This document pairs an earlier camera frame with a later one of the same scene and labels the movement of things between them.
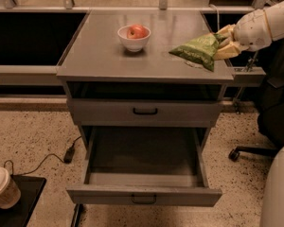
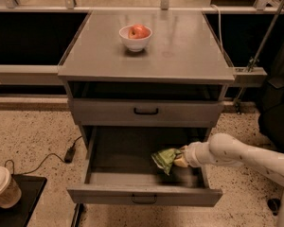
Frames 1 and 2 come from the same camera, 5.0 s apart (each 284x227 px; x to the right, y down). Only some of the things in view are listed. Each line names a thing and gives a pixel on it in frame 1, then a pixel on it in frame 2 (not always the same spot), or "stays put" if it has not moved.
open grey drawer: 145,166 stays put
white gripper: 252,30 -> 191,155
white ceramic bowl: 133,44 stays put
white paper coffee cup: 5,191 stays put
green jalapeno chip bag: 202,50 -> 165,159
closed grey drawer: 146,113 stays put
